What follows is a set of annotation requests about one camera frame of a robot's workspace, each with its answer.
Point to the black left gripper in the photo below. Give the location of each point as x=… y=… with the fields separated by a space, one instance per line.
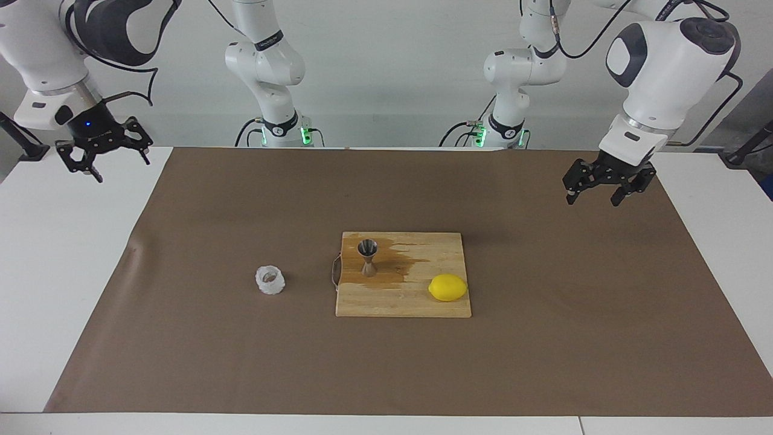
x=622 y=170

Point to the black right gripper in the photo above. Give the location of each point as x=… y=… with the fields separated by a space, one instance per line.
x=93 y=127

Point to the steel double jigger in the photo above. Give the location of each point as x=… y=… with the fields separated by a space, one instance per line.
x=368 y=249

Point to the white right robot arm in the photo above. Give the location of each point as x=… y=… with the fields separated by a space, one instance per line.
x=266 y=66

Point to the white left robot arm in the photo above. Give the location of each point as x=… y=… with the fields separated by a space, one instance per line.
x=658 y=78

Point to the blue object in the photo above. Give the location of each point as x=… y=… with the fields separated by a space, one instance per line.
x=769 y=187

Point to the dark grey panel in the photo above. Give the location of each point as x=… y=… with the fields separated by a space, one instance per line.
x=752 y=99

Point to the brown paper table mat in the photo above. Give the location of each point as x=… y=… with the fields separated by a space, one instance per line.
x=543 y=362

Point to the yellow lemon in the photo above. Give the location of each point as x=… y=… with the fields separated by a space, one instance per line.
x=447 y=287

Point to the wooden cutting board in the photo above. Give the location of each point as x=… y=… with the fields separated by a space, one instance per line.
x=410 y=302

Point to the black camera stand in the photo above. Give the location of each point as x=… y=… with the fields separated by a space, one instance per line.
x=740 y=157
x=33 y=150

